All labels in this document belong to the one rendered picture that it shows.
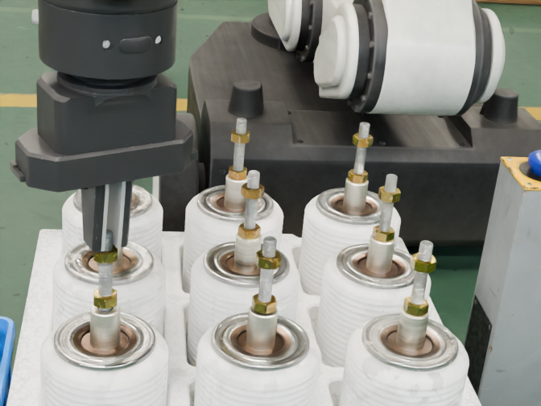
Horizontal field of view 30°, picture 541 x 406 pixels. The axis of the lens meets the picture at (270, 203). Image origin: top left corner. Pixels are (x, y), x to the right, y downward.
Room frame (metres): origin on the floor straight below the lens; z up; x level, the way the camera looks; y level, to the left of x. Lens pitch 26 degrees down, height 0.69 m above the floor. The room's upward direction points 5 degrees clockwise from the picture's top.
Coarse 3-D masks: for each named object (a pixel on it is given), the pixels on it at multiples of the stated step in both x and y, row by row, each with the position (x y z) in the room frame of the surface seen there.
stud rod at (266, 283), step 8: (264, 240) 0.65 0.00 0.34; (272, 240) 0.65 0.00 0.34; (264, 248) 0.65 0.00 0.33; (272, 248) 0.65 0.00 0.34; (264, 256) 0.65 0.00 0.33; (272, 256) 0.65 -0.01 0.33; (264, 272) 0.65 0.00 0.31; (272, 272) 0.65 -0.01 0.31; (264, 280) 0.64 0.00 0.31; (272, 280) 0.65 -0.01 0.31; (264, 288) 0.65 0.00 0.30; (264, 296) 0.64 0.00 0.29
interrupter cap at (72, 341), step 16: (80, 320) 0.65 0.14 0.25; (128, 320) 0.66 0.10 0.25; (64, 336) 0.63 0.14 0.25; (80, 336) 0.63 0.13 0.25; (128, 336) 0.64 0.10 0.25; (144, 336) 0.64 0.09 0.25; (64, 352) 0.61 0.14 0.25; (80, 352) 0.61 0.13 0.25; (96, 352) 0.62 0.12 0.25; (112, 352) 0.62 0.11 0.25; (128, 352) 0.62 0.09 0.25; (144, 352) 0.62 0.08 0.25; (96, 368) 0.59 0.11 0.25; (112, 368) 0.60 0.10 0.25
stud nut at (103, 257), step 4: (116, 248) 0.63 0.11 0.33; (100, 252) 0.62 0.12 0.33; (104, 252) 0.62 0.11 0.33; (108, 252) 0.62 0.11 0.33; (112, 252) 0.63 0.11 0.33; (116, 252) 0.63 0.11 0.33; (96, 256) 0.62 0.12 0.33; (100, 256) 0.62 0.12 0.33; (104, 256) 0.62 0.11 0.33; (108, 256) 0.62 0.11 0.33; (112, 256) 0.62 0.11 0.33; (116, 256) 0.63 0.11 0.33; (96, 260) 0.62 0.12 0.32; (100, 260) 0.62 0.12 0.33; (104, 260) 0.62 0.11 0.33; (108, 260) 0.62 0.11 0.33; (112, 260) 0.63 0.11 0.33; (116, 260) 0.63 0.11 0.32
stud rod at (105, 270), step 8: (112, 232) 0.63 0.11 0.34; (112, 240) 0.63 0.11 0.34; (112, 248) 0.63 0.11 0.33; (104, 264) 0.63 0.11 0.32; (112, 264) 0.63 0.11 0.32; (104, 272) 0.63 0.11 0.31; (112, 272) 0.63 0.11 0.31; (104, 280) 0.63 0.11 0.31; (104, 288) 0.63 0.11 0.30; (112, 288) 0.63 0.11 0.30
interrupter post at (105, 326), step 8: (96, 312) 0.62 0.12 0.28; (104, 312) 0.63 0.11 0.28; (112, 312) 0.63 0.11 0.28; (96, 320) 0.62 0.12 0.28; (104, 320) 0.62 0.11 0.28; (112, 320) 0.62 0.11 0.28; (96, 328) 0.62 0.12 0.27; (104, 328) 0.62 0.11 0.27; (112, 328) 0.62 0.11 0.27; (96, 336) 0.62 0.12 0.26; (104, 336) 0.62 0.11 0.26; (112, 336) 0.62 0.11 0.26; (96, 344) 0.62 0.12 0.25; (104, 344) 0.62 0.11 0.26; (112, 344) 0.62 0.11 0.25
